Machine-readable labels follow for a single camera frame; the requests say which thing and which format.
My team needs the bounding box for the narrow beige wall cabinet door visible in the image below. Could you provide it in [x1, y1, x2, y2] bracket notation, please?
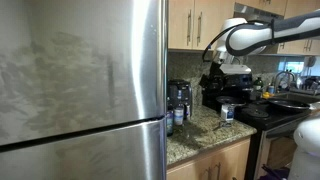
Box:
[168, 0, 195, 51]

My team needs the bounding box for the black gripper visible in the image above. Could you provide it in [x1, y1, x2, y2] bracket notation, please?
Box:
[208, 60, 232, 83]

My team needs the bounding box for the steel range hood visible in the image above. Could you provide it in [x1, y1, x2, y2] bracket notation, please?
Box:
[233, 2, 285, 22]

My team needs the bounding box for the black coffee maker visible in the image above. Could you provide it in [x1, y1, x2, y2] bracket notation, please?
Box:
[167, 79, 193, 121]

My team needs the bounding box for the black stove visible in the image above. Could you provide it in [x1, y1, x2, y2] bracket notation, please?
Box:
[234, 98, 320, 180]

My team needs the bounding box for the beige wall cabinet over sink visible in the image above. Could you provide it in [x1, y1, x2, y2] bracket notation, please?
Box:
[277, 0, 320, 57]

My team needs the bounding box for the small white blue can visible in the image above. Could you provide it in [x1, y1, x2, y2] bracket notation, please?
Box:
[220, 103, 236, 122]

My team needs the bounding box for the chrome kitchen faucet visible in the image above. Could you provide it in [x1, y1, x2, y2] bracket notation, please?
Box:
[272, 70, 298, 92]

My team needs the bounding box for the beige base cabinet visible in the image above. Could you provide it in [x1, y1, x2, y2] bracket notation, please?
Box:
[166, 135, 252, 180]

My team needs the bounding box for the stainless steel refrigerator door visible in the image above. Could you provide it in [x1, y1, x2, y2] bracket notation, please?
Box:
[0, 0, 169, 148]

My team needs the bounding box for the stainless steel freezer drawer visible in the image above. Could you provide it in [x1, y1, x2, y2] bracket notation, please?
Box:
[0, 118, 168, 180]

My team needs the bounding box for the small dark bottle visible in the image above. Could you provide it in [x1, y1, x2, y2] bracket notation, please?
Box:
[184, 102, 192, 121]

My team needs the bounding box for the metal cabinet bar handle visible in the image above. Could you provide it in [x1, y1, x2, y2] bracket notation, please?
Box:
[196, 11, 204, 48]
[186, 8, 193, 47]

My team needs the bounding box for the green glass bottle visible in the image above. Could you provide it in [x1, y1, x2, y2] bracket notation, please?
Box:
[252, 76, 264, 92]

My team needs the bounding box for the small black frying pan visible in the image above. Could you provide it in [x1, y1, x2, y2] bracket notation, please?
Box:
[215, 95, 247, 107]

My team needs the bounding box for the purple cloth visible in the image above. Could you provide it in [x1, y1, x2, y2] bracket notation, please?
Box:
[259, 164, 290, 180]

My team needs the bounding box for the wide beige wall cabinet door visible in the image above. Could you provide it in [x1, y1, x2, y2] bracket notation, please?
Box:
[193, 0, 236, 51]

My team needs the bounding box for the dark bottle blue label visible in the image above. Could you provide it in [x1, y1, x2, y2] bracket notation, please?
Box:
[166, 105, 175, 137]

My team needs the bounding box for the large black frying pan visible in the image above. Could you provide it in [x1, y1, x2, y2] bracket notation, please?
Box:
[267, 97, 312, 112]

